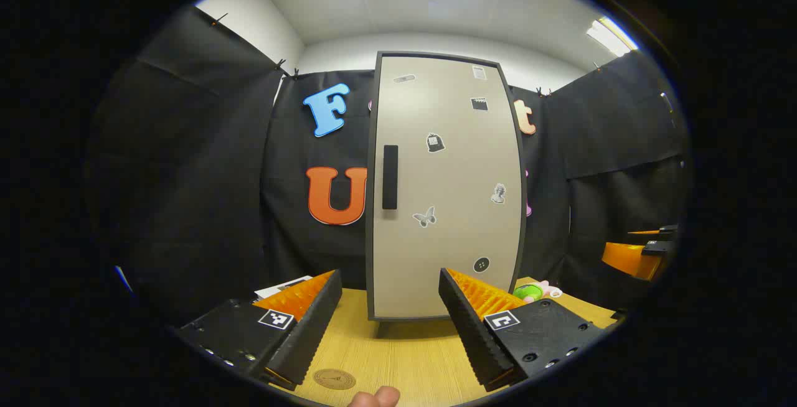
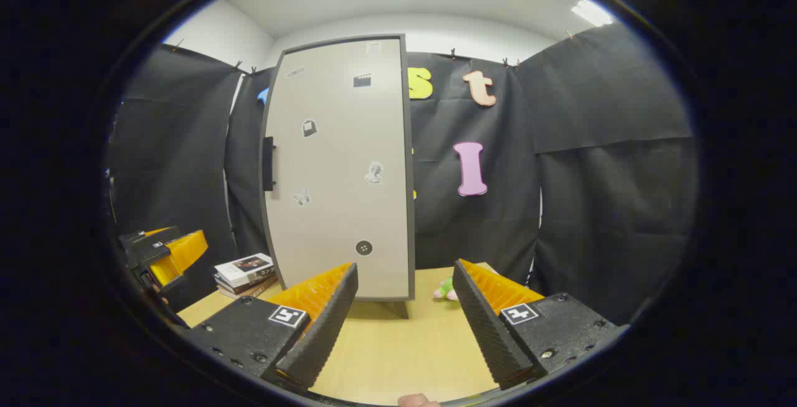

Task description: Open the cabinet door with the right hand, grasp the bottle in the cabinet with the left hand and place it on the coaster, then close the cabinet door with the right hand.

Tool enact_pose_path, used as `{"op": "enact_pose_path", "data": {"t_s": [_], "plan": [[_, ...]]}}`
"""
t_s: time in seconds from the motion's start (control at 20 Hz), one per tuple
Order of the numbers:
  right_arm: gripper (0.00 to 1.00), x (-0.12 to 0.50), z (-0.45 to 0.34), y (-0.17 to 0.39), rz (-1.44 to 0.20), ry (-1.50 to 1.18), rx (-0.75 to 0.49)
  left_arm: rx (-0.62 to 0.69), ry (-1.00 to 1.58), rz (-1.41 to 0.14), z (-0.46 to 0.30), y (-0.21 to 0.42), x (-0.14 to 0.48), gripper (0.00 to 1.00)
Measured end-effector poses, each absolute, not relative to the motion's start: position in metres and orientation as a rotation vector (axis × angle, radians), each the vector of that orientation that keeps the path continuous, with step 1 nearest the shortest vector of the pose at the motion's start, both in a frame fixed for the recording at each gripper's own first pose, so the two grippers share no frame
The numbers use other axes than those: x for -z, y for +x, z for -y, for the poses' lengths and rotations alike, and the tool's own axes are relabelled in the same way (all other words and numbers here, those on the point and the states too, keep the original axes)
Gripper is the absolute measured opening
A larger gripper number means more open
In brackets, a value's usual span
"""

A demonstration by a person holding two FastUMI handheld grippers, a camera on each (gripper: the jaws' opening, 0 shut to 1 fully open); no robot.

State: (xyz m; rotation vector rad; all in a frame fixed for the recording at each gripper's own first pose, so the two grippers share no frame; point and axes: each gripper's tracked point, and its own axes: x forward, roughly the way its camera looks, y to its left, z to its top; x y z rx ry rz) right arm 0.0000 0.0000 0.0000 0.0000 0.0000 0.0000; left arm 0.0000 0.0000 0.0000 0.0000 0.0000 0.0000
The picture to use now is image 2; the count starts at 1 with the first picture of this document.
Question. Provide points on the black backdrop cloth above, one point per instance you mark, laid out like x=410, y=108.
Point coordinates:
x=591, y=177

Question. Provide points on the dark cover book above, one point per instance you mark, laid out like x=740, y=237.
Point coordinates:
x=249, y=289

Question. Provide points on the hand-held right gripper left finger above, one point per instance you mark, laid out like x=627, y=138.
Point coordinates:
x=327, y=326

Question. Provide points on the ceiling light panel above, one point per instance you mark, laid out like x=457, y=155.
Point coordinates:
x=591, y=13

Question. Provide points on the green and pink plush toy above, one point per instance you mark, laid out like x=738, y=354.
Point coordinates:
x=446, y=290

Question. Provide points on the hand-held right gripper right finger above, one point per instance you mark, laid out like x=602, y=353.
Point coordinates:
x=485, y=326

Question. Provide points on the grey cabinet door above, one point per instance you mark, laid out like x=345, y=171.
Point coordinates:
x=336, y=208

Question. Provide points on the white cover book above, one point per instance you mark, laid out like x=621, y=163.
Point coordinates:
x=243, y=268

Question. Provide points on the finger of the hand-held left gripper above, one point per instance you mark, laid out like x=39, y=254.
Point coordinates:
x=134, y=237
x=177, y=257

